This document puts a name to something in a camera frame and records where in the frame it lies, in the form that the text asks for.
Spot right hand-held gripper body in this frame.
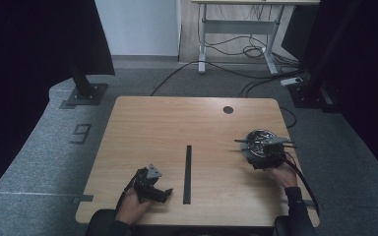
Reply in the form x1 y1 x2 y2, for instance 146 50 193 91
242 136 291 171

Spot dark curtain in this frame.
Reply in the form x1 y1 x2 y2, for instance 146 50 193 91
0 0 116 207
303 0 378 185

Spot person's left hand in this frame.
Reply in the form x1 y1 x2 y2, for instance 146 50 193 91
115 187 153 226

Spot black metal stand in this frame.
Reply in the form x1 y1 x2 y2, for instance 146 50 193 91
287 0 341 114

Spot round grey coaster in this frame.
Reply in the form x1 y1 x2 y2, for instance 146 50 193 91
240 143 254 162

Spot white power strip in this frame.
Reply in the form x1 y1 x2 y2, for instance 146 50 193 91
280 76 305 88

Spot shiny steel bowl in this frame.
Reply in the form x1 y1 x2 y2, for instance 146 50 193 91
245 129 280 159

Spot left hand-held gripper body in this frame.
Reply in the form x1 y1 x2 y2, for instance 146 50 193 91
132 163 162 205

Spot white desk frame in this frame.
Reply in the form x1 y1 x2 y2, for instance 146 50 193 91
191 0 321 76

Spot long black floor cable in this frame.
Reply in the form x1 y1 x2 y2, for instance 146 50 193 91
150 60 304 98

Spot black looped floor cable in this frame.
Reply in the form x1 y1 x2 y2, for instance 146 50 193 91
278 106 298 130

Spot row of black chopsticks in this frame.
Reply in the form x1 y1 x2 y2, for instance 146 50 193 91
182 145 193 206

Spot black stand base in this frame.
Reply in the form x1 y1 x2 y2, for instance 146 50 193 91
65 60 109 107

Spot person's right hand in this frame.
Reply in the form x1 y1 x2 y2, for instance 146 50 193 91
265 161 299 190

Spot tangle of black cables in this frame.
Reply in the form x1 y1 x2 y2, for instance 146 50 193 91
197 3 300 68

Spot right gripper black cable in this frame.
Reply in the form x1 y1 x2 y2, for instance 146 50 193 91
275 149 321 215

